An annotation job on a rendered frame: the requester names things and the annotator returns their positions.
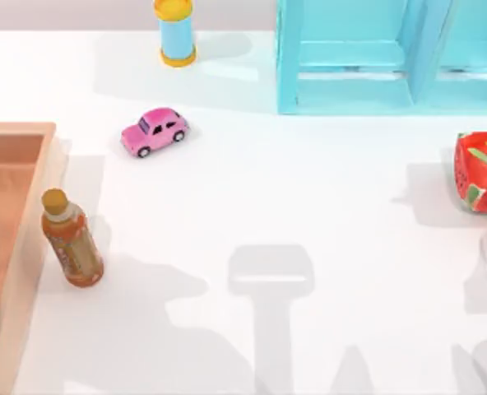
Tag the pink toy car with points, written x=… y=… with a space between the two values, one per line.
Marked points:
x=158 y=130

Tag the light blue rack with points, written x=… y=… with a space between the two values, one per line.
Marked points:
x=350 y=94

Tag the blue and yellow cylinder can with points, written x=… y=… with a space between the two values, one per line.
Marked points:
x=177 y=35

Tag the orange drink bottle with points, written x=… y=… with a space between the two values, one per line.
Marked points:
x=74 y=247

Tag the red watermelon-print plant pot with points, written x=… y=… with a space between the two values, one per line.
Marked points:
x=476 y=181

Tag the salmon-coloured shallow box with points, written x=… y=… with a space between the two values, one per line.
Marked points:
x=5 y=214

